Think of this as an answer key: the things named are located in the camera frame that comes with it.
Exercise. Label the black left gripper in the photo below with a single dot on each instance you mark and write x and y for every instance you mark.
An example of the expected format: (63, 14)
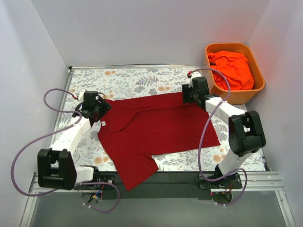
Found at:
(104, 107)

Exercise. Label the dark red t-shirt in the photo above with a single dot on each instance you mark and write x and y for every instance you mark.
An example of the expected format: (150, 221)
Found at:
(137, 129)

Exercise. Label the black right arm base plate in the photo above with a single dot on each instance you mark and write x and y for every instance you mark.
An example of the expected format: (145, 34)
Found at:
(230, 182)

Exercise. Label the floral patterned table mat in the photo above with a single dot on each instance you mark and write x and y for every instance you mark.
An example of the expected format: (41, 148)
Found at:
(125, 83)

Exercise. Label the aluminium front frame rail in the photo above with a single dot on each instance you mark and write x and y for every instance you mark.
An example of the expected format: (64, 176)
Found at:
(257, 181)

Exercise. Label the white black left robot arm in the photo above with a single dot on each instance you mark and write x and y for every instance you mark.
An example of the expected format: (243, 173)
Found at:
(56, 167)

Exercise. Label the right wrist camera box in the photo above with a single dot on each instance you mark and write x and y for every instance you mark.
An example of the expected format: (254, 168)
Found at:
(198, 82)

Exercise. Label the bright orange t-shirt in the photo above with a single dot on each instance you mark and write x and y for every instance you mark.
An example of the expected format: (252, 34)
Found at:
(234, 66)

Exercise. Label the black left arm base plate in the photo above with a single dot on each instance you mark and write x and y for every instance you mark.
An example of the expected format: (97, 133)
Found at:
(111, 179)

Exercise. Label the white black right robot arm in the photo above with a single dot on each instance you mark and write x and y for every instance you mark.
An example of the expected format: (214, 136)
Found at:
(246, 135)

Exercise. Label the orange plastic basket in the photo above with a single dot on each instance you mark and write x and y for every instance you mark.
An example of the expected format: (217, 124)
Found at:
(237, 97)

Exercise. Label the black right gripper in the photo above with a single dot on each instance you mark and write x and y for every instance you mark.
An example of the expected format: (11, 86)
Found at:
(185, 93)

